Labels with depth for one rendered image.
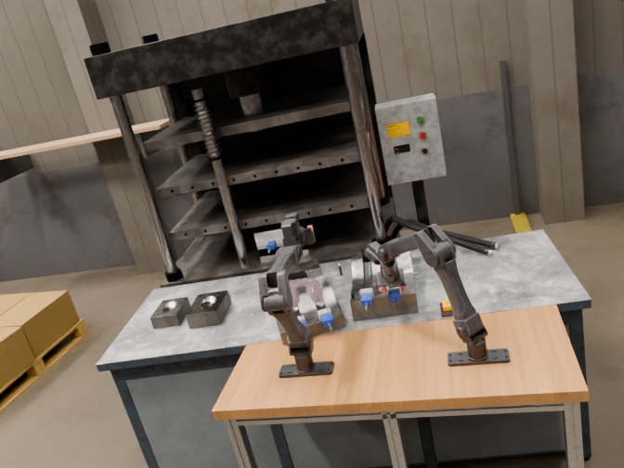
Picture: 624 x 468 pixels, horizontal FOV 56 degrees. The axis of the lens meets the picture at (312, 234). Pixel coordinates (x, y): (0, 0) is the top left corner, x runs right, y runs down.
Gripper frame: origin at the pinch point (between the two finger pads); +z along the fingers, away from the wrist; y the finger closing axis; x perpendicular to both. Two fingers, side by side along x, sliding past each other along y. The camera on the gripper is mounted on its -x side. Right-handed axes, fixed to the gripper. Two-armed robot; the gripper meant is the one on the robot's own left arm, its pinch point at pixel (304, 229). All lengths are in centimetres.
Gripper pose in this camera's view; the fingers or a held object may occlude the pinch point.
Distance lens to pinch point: 234.0
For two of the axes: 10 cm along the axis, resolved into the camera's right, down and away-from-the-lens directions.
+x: 2.1, 9.3, 3.2
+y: -9.6, 1.3, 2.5
